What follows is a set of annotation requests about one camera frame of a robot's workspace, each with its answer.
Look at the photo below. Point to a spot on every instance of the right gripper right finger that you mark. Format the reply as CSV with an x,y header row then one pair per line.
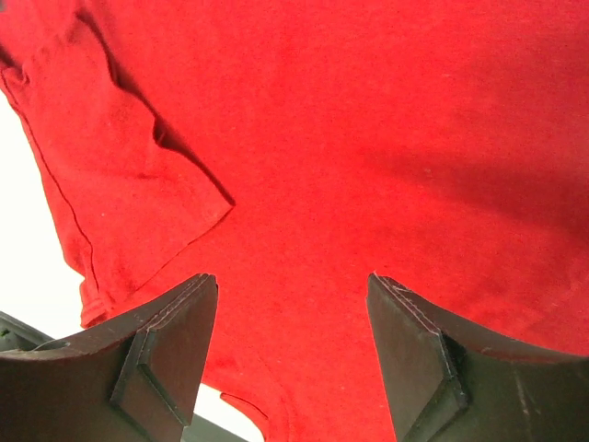
x,y
449,379

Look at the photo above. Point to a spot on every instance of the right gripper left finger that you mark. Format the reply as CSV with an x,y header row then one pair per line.
x,y
132,378

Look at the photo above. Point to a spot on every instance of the red t-shirt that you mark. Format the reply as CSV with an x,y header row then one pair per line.
x,y
291,148

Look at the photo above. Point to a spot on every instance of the aluminium frame rail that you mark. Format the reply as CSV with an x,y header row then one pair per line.
x,y
17,335

